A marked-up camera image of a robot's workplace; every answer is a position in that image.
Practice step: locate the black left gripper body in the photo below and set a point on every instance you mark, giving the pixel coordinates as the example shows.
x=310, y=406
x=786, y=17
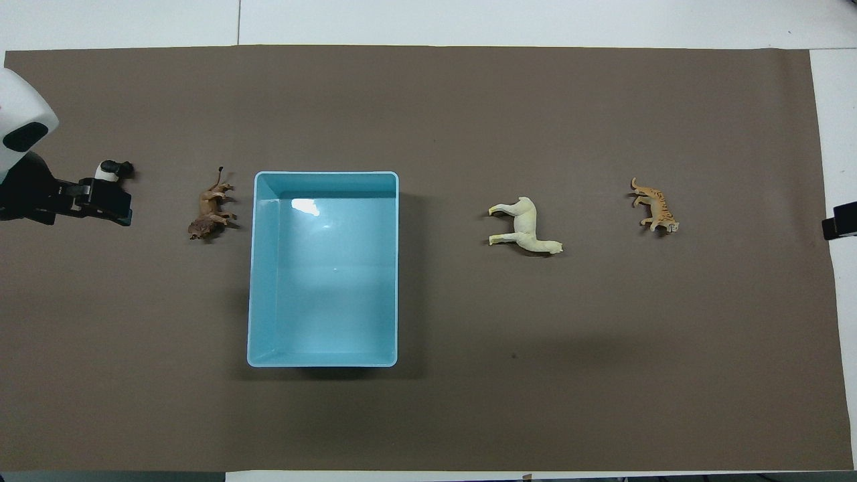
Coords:
x=33, y=194

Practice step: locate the black and white panda toy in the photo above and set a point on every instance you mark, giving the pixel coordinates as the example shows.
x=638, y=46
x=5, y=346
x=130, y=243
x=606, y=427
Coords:
x=110, y=169

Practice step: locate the brown lion toy figure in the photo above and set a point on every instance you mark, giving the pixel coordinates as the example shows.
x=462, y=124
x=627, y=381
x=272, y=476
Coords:
x=210, y=213

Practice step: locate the orange striped tiger toy figure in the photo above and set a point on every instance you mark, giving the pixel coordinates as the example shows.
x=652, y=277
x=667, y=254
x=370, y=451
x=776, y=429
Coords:
x=658, y=206

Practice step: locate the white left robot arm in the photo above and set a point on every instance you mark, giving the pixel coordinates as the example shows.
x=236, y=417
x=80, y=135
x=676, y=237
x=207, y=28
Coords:
x=20, y=110

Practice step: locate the light blue plastic storage box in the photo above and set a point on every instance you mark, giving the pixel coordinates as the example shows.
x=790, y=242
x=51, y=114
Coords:
x=325, y=281

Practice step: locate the cream white horse toy figure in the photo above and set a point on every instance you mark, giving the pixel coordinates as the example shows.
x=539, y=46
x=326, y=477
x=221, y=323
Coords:
x=525, y=224

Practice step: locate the brown table mat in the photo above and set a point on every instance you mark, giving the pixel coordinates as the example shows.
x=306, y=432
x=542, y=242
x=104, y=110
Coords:
x=535, y=120

